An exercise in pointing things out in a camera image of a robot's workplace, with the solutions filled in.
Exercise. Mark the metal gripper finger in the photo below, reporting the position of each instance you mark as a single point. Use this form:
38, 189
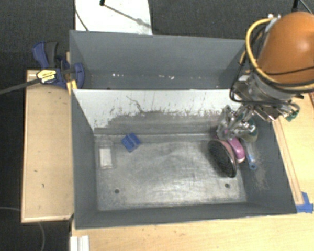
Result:
242, 128
227, 119

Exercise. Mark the pink oval sponge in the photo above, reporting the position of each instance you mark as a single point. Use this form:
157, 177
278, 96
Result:
238, 149

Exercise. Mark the black round brush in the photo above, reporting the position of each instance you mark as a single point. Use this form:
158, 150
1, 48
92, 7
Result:
222, 158

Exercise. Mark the grey metal bin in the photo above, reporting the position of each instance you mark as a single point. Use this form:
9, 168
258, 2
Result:
159, 171

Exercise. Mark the small blue block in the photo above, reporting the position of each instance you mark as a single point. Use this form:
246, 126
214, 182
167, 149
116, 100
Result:
130, 142

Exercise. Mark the clear glass block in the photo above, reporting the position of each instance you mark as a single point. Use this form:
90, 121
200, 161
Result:
105, 157

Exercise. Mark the pale wood board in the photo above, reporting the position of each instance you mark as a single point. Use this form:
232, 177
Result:
48, 153

